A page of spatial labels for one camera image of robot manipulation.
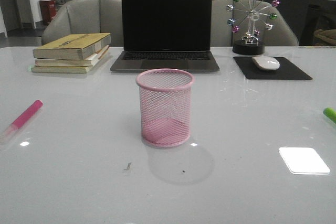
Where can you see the pink highlighter pen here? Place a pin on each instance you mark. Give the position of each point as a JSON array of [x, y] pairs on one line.
[[9, 132]]

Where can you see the green highlighter pen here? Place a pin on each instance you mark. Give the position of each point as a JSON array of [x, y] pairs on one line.
[[330, 113]]

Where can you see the pink mesh pen holder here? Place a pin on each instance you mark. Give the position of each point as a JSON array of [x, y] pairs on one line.
[[165, 106]]

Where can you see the grey laptop computer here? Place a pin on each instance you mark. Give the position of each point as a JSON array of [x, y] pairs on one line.
[[166, 34]]

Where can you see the middle cream book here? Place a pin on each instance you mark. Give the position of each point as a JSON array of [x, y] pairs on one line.
[[88, 62]]

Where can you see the cream book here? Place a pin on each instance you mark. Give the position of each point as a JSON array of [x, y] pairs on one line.
[[88, 62], [37, 69]]

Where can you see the right grey armchair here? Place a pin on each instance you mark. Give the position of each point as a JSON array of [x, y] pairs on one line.
[[227, 27]]

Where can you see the grey armchair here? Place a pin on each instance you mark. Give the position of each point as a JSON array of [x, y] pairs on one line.
[[227, 27], [87, 16]]

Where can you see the white computer mouse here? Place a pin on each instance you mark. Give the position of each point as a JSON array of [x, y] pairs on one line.
[[266, 63]]

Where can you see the top yellow book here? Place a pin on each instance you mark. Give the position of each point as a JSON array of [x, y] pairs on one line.
[[73, 46]]

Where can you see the left grey armchair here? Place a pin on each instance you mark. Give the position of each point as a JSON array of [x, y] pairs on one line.
[[87, 16]]

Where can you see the ferris wheel desk ornament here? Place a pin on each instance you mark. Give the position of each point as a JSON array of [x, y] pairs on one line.
[[249, 20]]

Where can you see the black mouse pad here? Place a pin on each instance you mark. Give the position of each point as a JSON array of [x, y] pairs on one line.
[[286, 71]]

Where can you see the bottom cream book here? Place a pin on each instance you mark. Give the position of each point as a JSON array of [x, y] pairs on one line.
[[37, 69]]

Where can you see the red bin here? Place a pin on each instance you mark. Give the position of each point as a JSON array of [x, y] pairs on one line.
[[48, 10]]

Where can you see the brown cushion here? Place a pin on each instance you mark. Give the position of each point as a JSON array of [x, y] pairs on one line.
[[327, 36]]

